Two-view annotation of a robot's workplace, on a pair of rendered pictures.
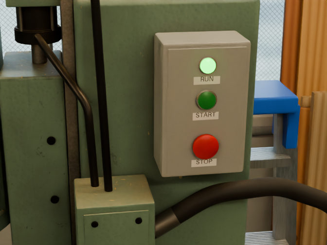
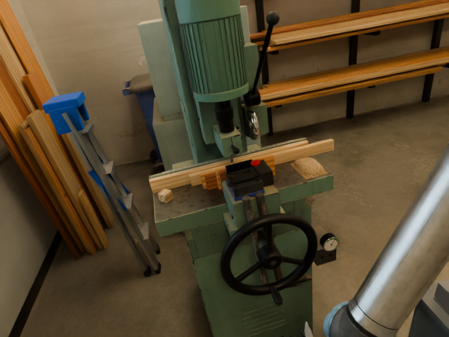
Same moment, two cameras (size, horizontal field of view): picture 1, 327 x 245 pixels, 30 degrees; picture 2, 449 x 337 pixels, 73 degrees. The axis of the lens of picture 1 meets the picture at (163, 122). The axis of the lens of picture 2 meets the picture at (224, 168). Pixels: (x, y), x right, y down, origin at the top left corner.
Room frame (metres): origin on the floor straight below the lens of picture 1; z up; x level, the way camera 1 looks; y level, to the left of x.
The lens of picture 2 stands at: (0.78, 1.26, 1.46)
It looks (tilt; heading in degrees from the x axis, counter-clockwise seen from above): 29 degrees down; 271
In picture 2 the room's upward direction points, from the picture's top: 10 degrees counter-clockwise
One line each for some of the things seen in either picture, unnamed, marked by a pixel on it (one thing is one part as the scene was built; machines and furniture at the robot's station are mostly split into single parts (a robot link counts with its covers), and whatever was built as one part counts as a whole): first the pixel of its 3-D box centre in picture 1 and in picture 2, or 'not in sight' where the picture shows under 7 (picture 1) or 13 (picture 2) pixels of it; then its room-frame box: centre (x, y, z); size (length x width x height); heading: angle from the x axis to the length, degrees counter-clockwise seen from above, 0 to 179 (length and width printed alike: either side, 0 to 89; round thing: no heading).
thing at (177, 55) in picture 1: (199, 103); not in sight; (0.68, -0.04, 1.40); 0.10 x 0.06 x 0.16; 100
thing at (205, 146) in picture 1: (205, 146); not in sight; (0.64, -0.05, 1.36); 0.03 x 0.01 x 0.03; 100
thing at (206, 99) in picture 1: (207, 100); not in sight; (0.65, -0.05, 1.42); 0.02 x 0.01 x 0.02; 100
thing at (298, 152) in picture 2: not in sight; (264, 161); (0.65, 0.28, 0.92); 0.55 x 0.02 x 0.04; 10
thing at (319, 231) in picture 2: not in sight; (319, 245); (0.48, 0.39, 0.58); 0.12 x 0.08 x 0.08; 100
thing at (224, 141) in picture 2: not in sight; (228, 140); (0.76, 0.28, 1.03); 0.14 x 0.07 x 0.09; 100
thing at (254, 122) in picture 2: not in sight; (251, 124); (0.66, 0.15, 1.02); 0.12 x 0.03 x 0.12; 100
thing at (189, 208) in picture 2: not in sight; (244, 196); (0.74, 0.40, 0.87); 0.61 x 0.30 x 0.06; 10
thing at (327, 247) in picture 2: not in sight; (328, 243); (0.47, 0.46, 0.65); 0.06 x 0.04 x 0.08; 10
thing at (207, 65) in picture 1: (208, 65); not in sight; (0.65, -0.05, 1.46); 0.02 x 0.01 x 0.02; 100
